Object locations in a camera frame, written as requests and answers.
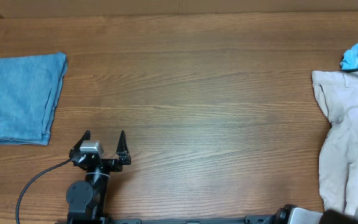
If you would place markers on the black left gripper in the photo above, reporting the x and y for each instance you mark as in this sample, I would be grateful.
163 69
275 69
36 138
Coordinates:
121 150

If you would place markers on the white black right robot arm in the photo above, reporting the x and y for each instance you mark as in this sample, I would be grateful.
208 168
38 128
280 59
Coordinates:
294 214

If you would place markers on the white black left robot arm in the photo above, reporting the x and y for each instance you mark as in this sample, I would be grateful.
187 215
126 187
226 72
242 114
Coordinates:
86 198

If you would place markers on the light blue crumpled cloth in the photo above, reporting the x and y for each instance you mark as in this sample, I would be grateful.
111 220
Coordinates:
350 58

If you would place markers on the folded blue denim cloth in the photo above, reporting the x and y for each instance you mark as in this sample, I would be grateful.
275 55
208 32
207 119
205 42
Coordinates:
30 88

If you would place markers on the light pink garment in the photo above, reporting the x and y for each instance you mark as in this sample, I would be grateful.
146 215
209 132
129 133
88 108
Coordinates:
336 94

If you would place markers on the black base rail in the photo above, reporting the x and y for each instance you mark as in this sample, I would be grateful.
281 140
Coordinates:
248 219

